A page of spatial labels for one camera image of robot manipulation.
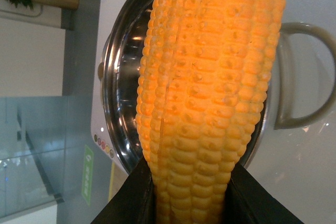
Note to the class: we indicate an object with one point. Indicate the white electric cooking pot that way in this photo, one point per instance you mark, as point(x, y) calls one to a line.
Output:
point(294, 155)

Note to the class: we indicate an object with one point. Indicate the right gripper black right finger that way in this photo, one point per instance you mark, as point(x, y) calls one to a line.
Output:
point(246, 201)

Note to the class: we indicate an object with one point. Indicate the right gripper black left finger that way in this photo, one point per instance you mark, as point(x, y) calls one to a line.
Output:
point(135, 200)

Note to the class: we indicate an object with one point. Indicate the yellow corn cob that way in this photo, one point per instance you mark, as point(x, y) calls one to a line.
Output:
point(204, 75)

